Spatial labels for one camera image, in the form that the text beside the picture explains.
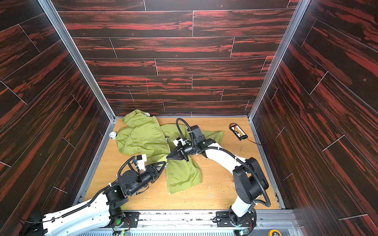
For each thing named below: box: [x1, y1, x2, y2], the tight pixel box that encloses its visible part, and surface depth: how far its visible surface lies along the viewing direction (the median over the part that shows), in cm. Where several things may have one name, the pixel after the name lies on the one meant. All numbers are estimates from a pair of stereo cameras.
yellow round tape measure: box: [268, 229, 283, 236], surface depth 71 cm
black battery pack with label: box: [229, 123, 249, 142], surface depth 110 cm
